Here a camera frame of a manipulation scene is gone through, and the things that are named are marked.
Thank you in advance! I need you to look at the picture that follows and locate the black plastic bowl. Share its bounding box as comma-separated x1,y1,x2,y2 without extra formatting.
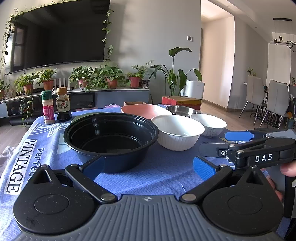
64,113,159,174

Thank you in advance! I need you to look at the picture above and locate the pink square plate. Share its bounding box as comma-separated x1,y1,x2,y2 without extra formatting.
121,104,171,120

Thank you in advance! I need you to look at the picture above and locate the white ribbed bowl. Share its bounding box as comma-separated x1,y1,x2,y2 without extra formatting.
151,114,205,151

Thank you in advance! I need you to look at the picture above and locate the stainless steel bowl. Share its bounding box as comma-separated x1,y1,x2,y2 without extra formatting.
166,105,201,118

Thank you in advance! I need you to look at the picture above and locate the tall leafy plant white pot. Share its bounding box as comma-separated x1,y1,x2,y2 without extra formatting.
149,47,203,96

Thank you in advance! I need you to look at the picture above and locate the grey dining chair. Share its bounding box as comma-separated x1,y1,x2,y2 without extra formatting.
239,75,264,125
259,80,289,128

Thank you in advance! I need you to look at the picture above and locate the soy sauce bottle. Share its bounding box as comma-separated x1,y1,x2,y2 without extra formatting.
56,87,72,122

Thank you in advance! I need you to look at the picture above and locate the red cardboard box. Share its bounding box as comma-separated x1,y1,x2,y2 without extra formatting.
162,96,202,110

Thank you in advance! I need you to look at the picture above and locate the grey cushion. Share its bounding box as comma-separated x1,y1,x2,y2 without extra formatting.
0,146,16,176

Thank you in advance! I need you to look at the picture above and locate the dark TV console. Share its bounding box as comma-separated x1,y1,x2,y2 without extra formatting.
1,87,149,125

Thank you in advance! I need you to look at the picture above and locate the large black television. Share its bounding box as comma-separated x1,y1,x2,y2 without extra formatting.
4,1,110,74

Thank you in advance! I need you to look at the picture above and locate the small white ceramic bowl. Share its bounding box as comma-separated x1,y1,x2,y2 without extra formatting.
191,113,227,138

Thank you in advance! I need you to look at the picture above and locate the green round plate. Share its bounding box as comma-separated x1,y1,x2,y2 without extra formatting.
71,112,100,123

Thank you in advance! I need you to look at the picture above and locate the pink milk carton box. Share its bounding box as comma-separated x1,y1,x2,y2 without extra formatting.
105,103,120,108

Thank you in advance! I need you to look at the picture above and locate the open brown cardboard box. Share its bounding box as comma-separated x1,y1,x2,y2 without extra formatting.
124,101,146,106

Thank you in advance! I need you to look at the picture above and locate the white router with antennas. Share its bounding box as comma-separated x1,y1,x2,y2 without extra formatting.
54,77,71,90

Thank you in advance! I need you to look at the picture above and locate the person's right hand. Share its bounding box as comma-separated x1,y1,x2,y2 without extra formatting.
261,160,295,203

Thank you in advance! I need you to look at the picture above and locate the potted plant terracotta pot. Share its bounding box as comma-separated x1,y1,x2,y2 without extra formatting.
38,69,57,91
89,64,128,89
126,60,153,88
14,72,39,95
69,66,94,88

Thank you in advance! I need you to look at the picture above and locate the grey dining chair near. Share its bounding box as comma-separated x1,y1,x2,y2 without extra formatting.
259,80,289,128

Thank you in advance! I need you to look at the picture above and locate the spice shaker green cap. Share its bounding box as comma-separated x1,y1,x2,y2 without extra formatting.
42,90,55,125

